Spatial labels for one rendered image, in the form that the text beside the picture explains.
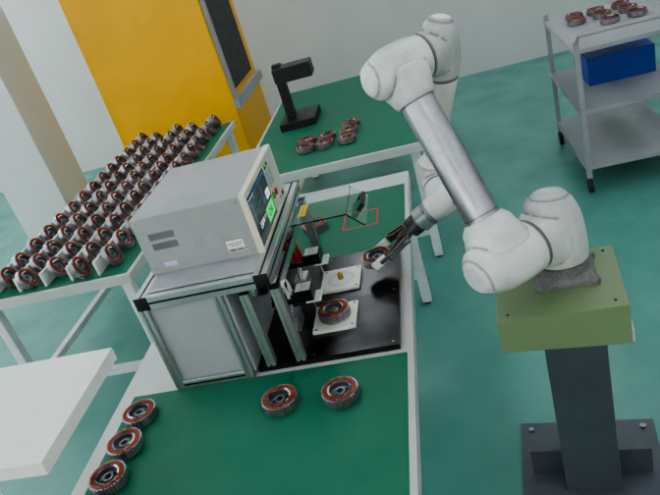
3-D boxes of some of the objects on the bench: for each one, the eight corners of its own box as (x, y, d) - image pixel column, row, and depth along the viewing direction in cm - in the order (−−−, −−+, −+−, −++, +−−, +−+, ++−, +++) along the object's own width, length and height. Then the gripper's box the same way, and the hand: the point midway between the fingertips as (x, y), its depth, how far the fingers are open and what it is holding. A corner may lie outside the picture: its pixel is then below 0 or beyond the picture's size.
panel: (287, 265, 269) (264, 200, 256) (257, 369, 212) (225, 294, 198) (285, 265, 269) (261, 201, 256) (253, 369, 212) (222, 294, 199)
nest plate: (361, 266, 251) (360, 264, 250) (359, 288, 238) (358, 285, 237) (324, 274, 254) (323, 271, 253) (320, 296, 241) (319, 293, 240)
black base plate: (400, 248, 259) (399, 244, 258) (401, 349, 204) (399, 343, 203) (288, 270, 269) (287, 266, 268) (259, 372, 214) (257, 367, 213)
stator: (359, 380, 196) (356, 370, 194) (361, 406, 186) (358, 396, 184) (323, 389, 197) (320, 379, 195) (323, 414, 187) (320, 405, 186)
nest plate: (358, 302, 230) (357, 300, 229) (356, 327, 217) (355, 324, 216) (317, 309, 233) (316, 306, 232) (313, 335, 220) (311, 332, 219)
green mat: (404, 183, 314) (404, 183, 313) (405, 245, 261) (405, 245, 261) (223, 223, 333) (223, 223, 333) (190, 288, 280) (190, 288, 280)
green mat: (407, 352, 202) (407, 352, 201) (410, 521, 149) (410, 520, 149) (134, 397, 221) (134, 397, 221) (51, 560, 169) (50, 559, 168)
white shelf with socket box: (181, 475, 182) (111, 347, 162) (135, 602, 150) (40, 463, 130) (71, 490, 190) (-9, 368, 169) (4, 614, 158) (-104, 483, 137)
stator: (350, 302, 229) (347, 294, 227) (353, 320, 219) (350, 311, 217) (319, 310, 230) (316, 302, 228) (320, 329, 220) (317, 320, 218)
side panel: (257, 371, 215) (223, 291, 200) (255, 377, 212) (220, 296, 198) (180, 384, 221) (141, 306, 206) (177, 390, 218) (137, 312, 204)
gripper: (427, 244, 222) (380, 283, 231) (424, 214, 242) (381, 250, 251) (412, 230, 220) (365, 269, 229) (410, 200, 240) (367, 238, 249)
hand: (377, 256), depth 239 cm, fingers closed on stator, 11 cm apart
